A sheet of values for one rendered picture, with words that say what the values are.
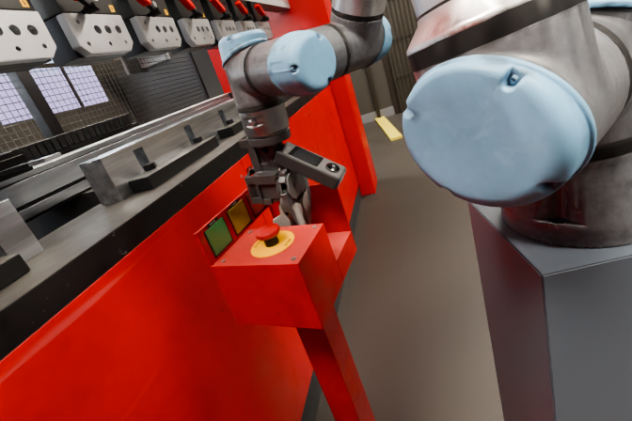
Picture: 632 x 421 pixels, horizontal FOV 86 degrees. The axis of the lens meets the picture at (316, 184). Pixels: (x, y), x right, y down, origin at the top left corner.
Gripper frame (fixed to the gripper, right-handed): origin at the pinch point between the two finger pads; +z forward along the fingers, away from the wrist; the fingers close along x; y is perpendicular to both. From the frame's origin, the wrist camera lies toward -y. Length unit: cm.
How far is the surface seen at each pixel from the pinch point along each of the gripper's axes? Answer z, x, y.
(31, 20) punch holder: -46, 4, 39
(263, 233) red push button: -7.6, 11.3, 0.8
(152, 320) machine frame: 4.0, 20.2, 21.5
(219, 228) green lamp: -8.1, 10.7, 9.4
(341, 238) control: 2.3, -2.2, -5.6
